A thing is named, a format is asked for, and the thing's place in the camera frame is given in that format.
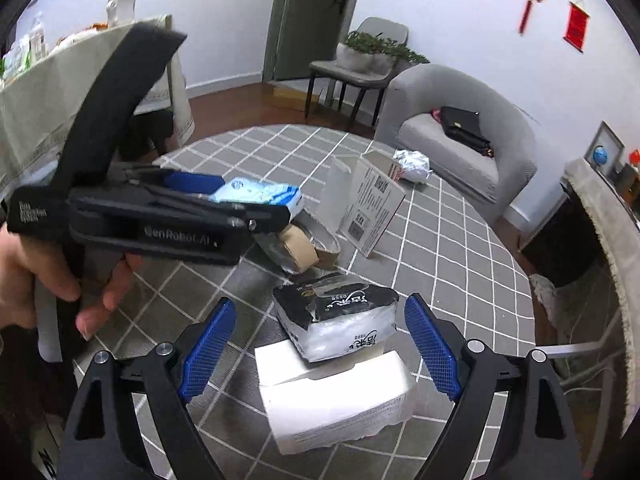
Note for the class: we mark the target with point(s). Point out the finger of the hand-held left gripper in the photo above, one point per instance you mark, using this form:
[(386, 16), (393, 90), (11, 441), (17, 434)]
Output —
[(260, 217), (195, 181)]

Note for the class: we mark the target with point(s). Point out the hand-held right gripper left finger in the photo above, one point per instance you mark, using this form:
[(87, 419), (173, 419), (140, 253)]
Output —
[(210, 350)]

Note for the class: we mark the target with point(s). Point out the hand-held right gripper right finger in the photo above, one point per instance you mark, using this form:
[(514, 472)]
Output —
[(432, 355)]

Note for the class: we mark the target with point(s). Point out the blue white tissue packet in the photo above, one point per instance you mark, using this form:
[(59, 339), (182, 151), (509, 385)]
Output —
[(265, 194)]

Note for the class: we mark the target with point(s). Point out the black white snack packet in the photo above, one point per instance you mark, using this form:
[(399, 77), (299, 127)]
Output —
[(340, 330)]

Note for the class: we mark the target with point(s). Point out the white paper ball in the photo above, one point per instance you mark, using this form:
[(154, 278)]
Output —
[(412, 165)]

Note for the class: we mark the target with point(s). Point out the person's left hand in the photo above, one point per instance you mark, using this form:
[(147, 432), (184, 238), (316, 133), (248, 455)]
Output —
[(30, 270)]

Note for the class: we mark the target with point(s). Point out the brown cardboard piece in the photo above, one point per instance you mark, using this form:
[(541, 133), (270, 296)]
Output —
[(297, 250)]

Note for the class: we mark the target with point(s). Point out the brown tape roll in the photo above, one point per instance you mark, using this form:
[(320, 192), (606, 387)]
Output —
[(327, 240)]

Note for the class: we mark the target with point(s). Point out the grey checked tablecloth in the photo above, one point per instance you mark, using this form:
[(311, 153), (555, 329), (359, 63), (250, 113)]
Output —
[(450, 260)]

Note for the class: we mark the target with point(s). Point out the white printed carton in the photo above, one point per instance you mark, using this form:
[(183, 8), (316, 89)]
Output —
[(372, 200)]

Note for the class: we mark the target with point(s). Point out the white paper box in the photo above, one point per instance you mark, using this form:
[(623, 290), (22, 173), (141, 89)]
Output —
[(330, 405)]

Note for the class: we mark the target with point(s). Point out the beige blanket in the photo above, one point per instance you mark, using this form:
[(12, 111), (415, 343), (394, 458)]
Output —
[(547, 295)]

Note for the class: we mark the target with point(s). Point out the beige patterned tablecloth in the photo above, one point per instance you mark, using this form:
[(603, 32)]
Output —
[(40, 105)]

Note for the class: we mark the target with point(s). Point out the white oval planter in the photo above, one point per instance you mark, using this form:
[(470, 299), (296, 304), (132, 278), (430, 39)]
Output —
[(355, 57)]

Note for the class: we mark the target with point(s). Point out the white jug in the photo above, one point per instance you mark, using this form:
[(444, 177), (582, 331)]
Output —
[(122, 7)]

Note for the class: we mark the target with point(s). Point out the pink cloth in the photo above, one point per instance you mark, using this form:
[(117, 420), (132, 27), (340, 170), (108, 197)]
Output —
[(436, 116)]

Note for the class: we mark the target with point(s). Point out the grey green door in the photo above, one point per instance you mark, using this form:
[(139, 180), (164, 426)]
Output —
[(310, 10)]

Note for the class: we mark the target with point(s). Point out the green potted plant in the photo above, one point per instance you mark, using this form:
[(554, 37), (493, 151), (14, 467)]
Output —
[(380, 45)]

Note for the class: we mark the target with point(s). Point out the desk with fringed cloth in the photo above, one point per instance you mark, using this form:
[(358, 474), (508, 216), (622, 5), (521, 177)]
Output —
[(615, 240)]

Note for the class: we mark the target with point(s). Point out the white green packets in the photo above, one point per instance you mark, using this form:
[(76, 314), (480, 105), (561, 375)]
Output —
[(20, 52)]

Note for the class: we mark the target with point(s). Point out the grey side chair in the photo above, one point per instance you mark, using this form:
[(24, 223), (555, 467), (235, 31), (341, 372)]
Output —
[(375, 27)]

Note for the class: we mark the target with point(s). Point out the black bag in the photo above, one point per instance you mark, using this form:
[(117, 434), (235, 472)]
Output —
[(462, 122)]

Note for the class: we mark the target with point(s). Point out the grey armchair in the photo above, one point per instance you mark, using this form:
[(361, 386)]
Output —
[(500, 135)]

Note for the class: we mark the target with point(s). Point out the small blue globe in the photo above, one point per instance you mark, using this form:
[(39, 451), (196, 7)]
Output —
[(600, 155)]

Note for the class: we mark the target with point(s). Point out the small red flag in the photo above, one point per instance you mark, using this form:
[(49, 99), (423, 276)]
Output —
[(634, 156)]

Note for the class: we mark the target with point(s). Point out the picture frame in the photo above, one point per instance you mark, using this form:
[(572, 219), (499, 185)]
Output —
[(612, 140)]

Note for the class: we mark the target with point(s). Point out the red wall banner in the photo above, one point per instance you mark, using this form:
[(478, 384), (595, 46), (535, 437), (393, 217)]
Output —
[(575, 22)]

